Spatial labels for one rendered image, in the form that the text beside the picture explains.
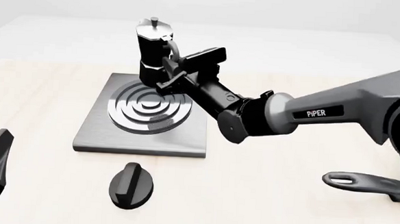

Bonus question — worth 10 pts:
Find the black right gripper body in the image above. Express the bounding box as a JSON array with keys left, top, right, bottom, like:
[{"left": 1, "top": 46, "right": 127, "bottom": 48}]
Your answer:
[{"left": 173, "top": 61, "right": 223, "bottom": 95}]

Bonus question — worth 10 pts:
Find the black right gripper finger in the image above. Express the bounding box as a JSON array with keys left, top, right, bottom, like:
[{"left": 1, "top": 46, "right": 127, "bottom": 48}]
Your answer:
[
  {"left": 154, "top": 75, "right": 187, "bottom": 95},
  {"left": 161, "top": 57, "right": 187, "bottom": 77}
]

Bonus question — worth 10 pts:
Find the silver and black moka pot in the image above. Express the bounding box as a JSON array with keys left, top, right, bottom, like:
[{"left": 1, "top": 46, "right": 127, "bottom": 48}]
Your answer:
[{"left": 132, "top": 15, "right": 184, "bottom": 89}]

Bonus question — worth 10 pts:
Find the flat black stove plate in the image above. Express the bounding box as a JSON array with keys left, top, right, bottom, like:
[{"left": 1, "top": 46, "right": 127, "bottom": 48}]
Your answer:
[{"left": 72, "top": 71, "right": 212, "bottom": 160}]

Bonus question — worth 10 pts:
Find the round black stove knob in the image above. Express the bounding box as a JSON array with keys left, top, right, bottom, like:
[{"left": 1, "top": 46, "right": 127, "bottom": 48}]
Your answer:
[{"left": 107, "top": 160, "right": 156, "bottom": 212}]

